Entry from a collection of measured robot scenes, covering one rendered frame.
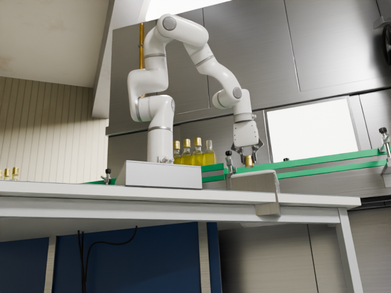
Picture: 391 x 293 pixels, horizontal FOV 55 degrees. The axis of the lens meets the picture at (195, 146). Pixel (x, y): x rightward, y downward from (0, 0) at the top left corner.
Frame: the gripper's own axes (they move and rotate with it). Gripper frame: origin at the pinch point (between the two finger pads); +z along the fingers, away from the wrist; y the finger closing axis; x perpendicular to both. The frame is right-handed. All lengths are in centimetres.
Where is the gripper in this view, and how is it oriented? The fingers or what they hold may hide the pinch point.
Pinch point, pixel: (248, 158)
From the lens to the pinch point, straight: 155.7
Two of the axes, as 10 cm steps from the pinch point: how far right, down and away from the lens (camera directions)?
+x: -2.9, -0.7, -9.5
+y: -9.5, 1.4, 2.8
